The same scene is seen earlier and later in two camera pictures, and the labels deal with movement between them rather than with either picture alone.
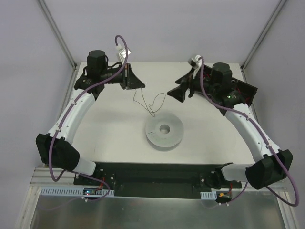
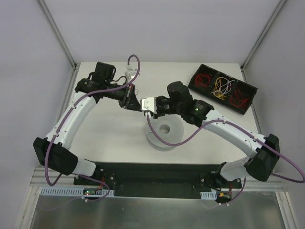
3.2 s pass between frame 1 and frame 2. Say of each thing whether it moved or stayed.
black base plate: stayed
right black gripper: moved
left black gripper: moved
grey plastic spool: stayed
